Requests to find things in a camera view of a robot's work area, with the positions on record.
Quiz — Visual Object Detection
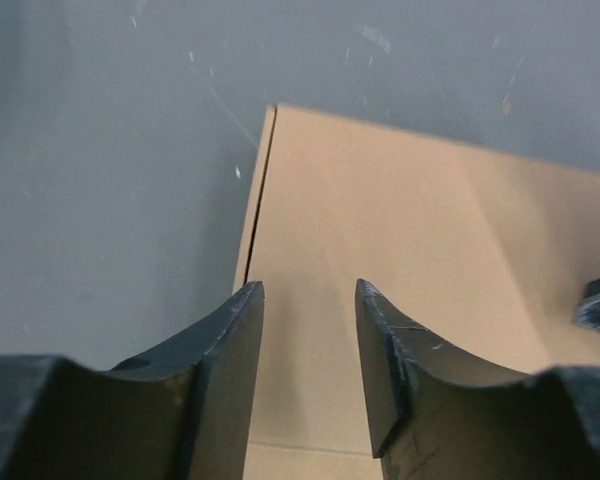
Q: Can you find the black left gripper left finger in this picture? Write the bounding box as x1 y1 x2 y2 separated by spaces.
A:
0 282 265 479

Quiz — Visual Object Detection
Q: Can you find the brown cardboard box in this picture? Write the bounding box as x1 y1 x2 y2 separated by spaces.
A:
236 105 600 479

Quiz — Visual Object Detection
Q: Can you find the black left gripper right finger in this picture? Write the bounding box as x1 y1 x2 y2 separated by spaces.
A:
355 280 600 479

